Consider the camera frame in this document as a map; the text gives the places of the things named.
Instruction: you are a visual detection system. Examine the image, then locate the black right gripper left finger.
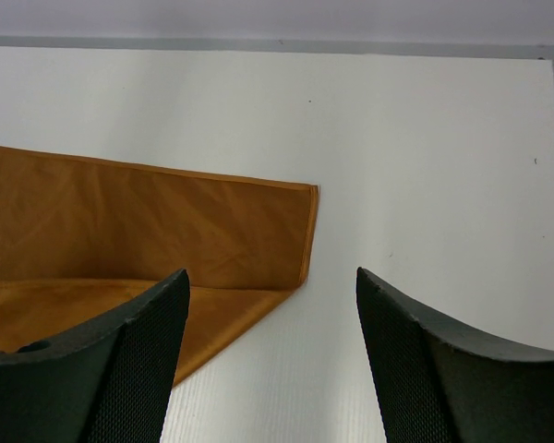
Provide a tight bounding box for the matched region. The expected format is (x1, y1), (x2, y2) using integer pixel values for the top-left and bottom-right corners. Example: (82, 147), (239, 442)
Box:
(0, 269), (189, 442)

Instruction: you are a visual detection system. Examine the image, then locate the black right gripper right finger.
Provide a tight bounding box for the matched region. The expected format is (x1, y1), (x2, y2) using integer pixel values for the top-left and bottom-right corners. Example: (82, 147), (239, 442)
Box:
(355, 268), (554, 443)

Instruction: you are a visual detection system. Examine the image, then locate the orange cloth napkin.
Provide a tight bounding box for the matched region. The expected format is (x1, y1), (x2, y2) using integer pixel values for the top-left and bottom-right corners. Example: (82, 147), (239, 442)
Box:
(0, 147), (319, 381)

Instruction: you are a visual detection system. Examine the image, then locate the aluminium back frame rail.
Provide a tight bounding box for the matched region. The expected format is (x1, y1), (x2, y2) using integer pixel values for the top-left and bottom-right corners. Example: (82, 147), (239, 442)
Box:
(0, 36), (554, 61)

